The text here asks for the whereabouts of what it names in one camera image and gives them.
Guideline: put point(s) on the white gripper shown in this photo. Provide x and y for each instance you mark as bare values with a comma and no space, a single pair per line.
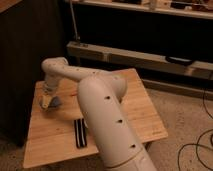
48,91

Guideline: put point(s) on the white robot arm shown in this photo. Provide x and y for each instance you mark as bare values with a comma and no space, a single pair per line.
99,94

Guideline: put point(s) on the wooden table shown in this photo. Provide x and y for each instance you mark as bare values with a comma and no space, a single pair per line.
51,136

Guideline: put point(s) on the dark cabinet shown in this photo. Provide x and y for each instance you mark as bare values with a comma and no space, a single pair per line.
30,32

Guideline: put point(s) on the metal pole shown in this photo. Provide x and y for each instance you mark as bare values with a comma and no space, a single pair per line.
77,37

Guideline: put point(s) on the upper shelf board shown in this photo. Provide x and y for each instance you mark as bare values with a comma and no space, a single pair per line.
150,7

